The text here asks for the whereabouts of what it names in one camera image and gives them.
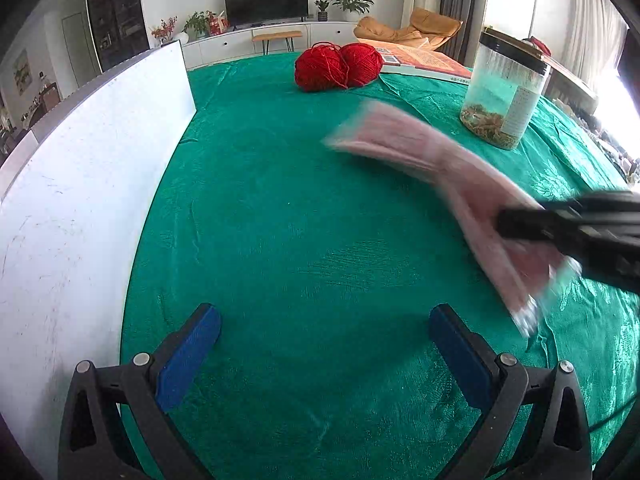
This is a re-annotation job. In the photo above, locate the white storage box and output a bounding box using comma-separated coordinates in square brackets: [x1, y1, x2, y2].
[1, 42, 195, 479]

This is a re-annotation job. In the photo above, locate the small wooden stool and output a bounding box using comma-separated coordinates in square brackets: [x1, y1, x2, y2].
[252, 30, 305, 55]

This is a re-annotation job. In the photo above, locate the red yarn ball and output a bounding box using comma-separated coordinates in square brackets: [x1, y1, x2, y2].
[294, 42, 348, 92]
[340, 42, 384, 88]

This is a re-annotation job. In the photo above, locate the white tv cabinet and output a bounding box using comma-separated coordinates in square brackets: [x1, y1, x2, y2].
[182, 21, 357, 70]

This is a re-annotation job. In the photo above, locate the dark bookshelf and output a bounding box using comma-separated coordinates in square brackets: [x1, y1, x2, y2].
[87, 0, 150, 72]

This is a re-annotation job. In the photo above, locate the red yarn ball right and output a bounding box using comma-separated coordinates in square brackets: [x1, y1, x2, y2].
[340, 42, 384, 88]

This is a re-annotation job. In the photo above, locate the orange book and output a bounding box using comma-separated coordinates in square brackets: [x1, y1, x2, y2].
[360, 39, 472, 84]

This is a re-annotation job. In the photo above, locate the black television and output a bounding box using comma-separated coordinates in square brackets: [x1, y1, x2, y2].
[224, 0, 308, 26]

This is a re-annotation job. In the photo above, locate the red yarn ball left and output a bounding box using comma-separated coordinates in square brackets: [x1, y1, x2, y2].
[294, 42, 348, 92]

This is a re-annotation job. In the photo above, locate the potted green plant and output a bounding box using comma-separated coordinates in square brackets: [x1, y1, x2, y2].
[332, 0, 374, 22]

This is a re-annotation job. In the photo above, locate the green tablecloth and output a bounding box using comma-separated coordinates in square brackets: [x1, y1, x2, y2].
[122, 54, 639, 479]

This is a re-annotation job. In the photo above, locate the clear plastic jar black lid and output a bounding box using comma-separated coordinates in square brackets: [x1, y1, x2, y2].
[459, 27, 550, 151]

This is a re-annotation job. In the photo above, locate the pink mask bag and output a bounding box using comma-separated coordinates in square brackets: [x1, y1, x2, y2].
[324, 101, 578, 337]

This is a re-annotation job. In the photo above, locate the orange lounge chair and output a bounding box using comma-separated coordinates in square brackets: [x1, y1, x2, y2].
[354, 8, 463, 51]

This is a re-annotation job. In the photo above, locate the red flower vase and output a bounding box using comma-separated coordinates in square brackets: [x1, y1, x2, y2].
[151, 16, 177, 44]

